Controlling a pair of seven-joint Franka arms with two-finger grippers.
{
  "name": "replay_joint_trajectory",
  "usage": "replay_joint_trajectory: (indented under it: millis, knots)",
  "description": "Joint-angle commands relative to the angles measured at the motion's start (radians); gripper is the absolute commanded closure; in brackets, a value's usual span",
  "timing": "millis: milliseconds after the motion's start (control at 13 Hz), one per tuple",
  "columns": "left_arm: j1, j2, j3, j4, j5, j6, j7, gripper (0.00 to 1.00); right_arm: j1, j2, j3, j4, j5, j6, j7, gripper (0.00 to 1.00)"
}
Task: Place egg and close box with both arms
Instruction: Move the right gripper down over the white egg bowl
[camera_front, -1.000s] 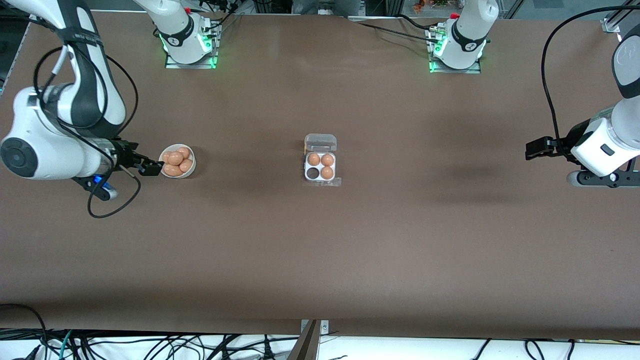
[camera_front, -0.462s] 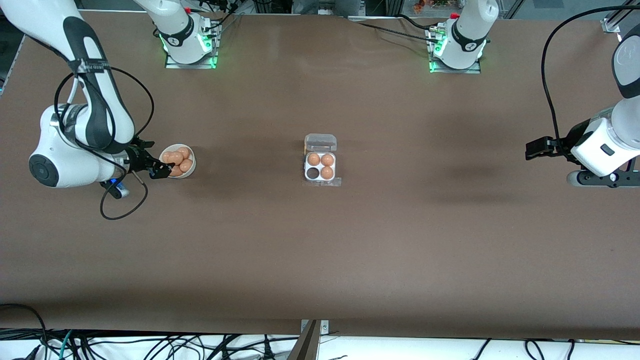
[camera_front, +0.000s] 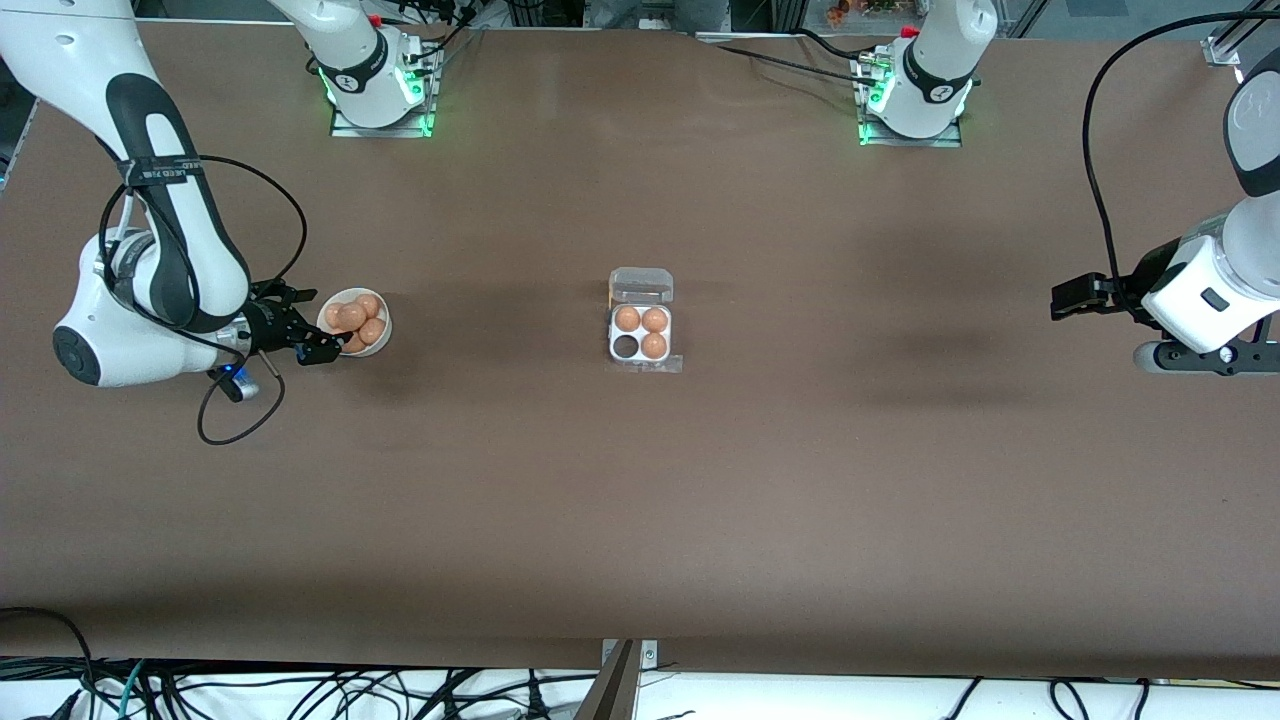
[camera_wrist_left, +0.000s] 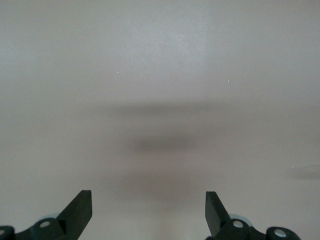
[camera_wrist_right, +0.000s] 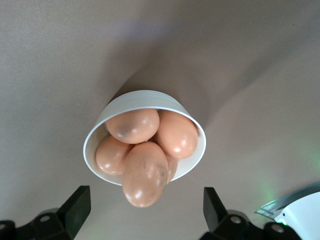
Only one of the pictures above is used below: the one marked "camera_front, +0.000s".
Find large black looped cable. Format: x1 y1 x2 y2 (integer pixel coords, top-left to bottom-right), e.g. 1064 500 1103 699
0 606 101 720

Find colourful small background items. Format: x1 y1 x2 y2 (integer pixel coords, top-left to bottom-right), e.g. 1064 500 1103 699
825 0 906 23

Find tangled black floor cables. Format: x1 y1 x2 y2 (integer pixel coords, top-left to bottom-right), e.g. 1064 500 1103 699
0 655 601 720

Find black strap on right arm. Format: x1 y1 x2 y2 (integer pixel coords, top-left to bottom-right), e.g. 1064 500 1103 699
118 155 206 189

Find white round bowl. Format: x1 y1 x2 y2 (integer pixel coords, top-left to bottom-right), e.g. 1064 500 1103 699
317 287 393 358

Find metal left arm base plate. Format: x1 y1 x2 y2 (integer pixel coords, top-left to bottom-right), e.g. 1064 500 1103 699
856 52 964 149

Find dark camera stand pole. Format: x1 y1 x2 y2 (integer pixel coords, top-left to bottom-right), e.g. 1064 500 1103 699
573 640 641 720

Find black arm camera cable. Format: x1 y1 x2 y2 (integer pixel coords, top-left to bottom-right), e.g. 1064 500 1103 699
98 153 308 447
1080 8 1280 286

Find teal cable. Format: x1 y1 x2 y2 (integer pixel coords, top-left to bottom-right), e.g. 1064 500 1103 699
115 658 151 720

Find curved black left base cable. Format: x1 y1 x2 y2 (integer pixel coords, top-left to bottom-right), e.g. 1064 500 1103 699
793 27 883 63

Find clear plastic egg carton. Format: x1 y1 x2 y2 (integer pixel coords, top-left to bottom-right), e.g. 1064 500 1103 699
607 267 684 375

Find metal table edge bracket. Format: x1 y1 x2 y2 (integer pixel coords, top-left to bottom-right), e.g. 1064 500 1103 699
600 639 659 673

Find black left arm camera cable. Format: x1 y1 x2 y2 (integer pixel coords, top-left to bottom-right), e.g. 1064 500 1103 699
1080 8 1280 286

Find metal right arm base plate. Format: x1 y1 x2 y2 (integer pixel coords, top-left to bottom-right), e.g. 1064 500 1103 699
330 38 438 139

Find long black left base cable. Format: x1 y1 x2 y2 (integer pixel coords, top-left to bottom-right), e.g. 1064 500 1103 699
700 33 886 86

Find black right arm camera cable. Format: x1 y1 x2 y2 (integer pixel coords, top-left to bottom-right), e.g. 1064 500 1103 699
98 153 308 447

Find aluminium frame profile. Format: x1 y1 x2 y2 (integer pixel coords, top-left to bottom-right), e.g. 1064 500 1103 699
1203 0 1280 69

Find aluminium table frame rail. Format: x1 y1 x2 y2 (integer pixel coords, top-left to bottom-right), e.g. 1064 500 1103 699
0 95 43 191

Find black right base cable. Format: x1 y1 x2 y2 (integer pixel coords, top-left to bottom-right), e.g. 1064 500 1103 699
395 0 486 63

